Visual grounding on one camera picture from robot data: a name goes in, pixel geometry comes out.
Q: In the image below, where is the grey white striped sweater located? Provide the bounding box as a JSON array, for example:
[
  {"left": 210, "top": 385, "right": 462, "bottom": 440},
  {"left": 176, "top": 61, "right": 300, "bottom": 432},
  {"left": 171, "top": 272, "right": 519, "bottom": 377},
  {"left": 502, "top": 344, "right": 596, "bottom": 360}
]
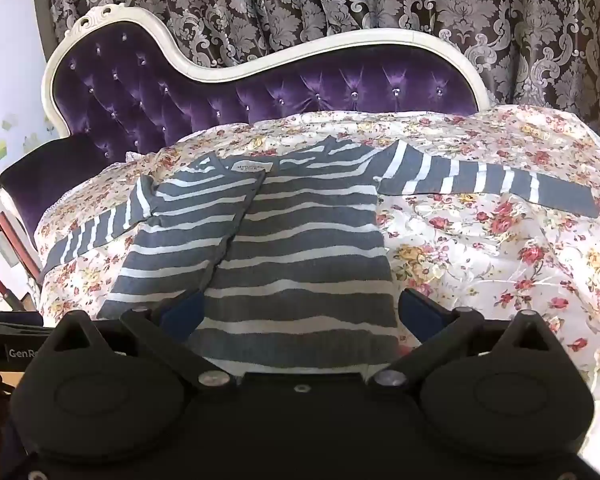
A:
[{"left": 46, "top": 138, "right": 600, "bottom": 370}]

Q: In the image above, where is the red vacuum tube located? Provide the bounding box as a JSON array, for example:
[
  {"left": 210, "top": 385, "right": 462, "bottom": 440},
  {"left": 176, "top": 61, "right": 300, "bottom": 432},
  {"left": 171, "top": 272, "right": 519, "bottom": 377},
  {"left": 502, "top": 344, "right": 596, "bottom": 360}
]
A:
[{"left": 0, "top": 280, "right": 24, "bottom": 312}]

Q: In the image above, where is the floral bed cover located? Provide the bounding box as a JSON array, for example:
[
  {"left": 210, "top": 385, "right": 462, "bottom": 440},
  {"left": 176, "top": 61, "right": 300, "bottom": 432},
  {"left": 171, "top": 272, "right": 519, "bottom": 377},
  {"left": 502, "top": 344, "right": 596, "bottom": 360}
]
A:
[{"left": 34, "top": 105, "right": 600, "bottom": 472}]

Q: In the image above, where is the dark purple velvet cushion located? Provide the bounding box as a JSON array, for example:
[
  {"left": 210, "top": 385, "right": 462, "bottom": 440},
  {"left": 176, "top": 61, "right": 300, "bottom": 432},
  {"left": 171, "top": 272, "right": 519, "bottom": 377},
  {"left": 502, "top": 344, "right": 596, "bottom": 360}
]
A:
[{"left": 0, "top": 134, "right": 114, "bottom": 240}]

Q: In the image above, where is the brown silver damask curtain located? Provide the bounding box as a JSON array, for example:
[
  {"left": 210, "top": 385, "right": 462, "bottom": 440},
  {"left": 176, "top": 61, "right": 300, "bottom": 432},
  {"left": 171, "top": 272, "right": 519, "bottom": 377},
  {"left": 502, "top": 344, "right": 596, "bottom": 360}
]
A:
[{"left": 44, "top": 0, "right": 600, "bottom": 135}]

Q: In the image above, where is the purple tufted headboard white frame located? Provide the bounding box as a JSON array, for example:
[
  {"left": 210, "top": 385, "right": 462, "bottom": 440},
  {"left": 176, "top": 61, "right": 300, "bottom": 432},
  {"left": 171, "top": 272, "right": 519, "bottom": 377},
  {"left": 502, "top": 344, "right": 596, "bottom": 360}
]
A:
[{"left": 41, "top": 4, "right": 490, "bottom": 164}]

